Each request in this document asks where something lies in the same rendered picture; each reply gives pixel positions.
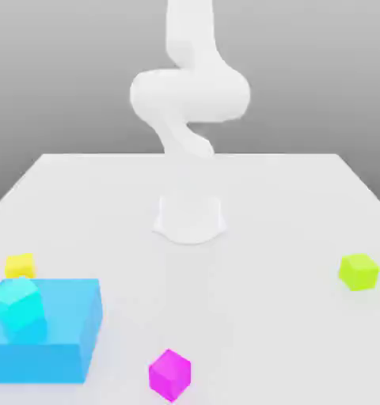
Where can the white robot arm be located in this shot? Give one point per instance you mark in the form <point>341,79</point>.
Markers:
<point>190,95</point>

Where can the small magenta cube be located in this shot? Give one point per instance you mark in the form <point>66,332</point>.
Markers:
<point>169,376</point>

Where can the small yellow cube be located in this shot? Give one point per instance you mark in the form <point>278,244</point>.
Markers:
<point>19,264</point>

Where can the small lime green cube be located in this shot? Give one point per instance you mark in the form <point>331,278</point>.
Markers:
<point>359,272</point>

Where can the small cyan cube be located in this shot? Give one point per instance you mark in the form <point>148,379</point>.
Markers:
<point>19,307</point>

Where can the large blue box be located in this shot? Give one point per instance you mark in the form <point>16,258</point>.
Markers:
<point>66,316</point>

